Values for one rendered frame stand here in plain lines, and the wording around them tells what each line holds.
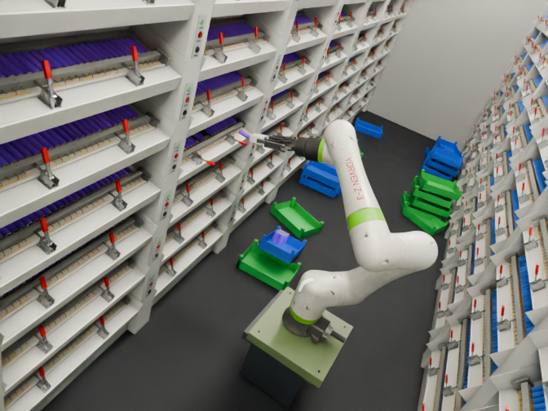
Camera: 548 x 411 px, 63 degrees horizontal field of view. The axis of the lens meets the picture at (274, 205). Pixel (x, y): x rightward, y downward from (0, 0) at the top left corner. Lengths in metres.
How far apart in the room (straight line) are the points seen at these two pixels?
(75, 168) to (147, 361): 1.01
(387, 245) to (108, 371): 1.19
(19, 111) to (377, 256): 0.95
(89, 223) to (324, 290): 0.83
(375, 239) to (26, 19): 0.99
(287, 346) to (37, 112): 1.18
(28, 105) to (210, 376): 1.33
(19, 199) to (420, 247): 1.07
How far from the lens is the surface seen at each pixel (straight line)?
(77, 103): 1.08
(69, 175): 1.19
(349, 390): 2.18
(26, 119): 1.00
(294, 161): 3.35
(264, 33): 1.97
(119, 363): 1.98
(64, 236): 1.31
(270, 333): 1.76
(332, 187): 3.45
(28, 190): 1.13
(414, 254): 1.41
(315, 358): 1.76
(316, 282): 1.65
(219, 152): 1.86
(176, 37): 1.36
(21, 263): 1.24
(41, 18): 0.95
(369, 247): 1.33
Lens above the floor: 1.61
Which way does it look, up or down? 32 degrees down
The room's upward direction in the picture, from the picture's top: 20 degrees clockwise
